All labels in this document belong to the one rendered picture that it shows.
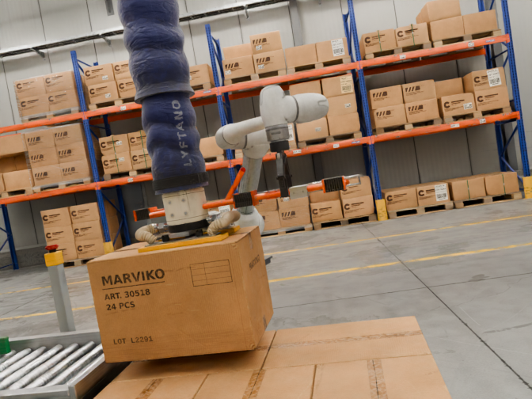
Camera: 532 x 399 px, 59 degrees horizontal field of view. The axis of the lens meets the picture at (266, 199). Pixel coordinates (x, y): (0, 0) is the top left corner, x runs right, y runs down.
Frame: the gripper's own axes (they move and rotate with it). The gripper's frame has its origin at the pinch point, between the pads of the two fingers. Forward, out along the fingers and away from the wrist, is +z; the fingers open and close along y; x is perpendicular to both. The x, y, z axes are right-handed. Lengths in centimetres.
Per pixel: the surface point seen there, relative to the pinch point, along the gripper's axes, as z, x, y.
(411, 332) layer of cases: 61, 39, -2
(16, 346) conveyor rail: 59, -157, -28
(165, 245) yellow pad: 12, -47, 16
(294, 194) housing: 0.8, 3.5, 4.4
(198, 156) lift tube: -19.7, -31.9, 3.7
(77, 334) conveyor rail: 56, -121, -29
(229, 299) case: 33.8, -24.0, 20.7
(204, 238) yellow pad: 11.4, -31.0, 15.5
